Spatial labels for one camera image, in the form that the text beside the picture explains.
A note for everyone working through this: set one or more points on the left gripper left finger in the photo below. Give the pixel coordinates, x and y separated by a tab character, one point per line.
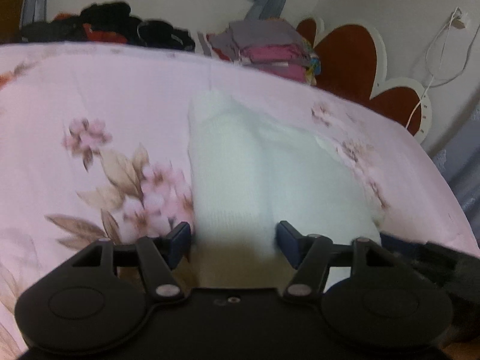
158	257

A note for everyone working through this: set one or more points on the pink floral bedspread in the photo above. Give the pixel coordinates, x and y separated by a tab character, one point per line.
95	143

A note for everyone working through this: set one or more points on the red orange garment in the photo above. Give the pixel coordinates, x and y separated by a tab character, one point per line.
76	30

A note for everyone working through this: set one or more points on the white knit sweater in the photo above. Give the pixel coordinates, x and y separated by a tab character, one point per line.
250	172

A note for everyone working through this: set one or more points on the brown wooden door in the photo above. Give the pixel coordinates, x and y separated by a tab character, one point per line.
10	13

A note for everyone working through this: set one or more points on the black clothes pile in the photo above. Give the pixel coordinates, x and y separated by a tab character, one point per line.
116	17

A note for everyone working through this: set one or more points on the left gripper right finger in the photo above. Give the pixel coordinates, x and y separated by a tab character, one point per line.
309	256

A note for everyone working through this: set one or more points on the folded grey pink clothes stack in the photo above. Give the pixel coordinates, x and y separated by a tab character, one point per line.
268	45

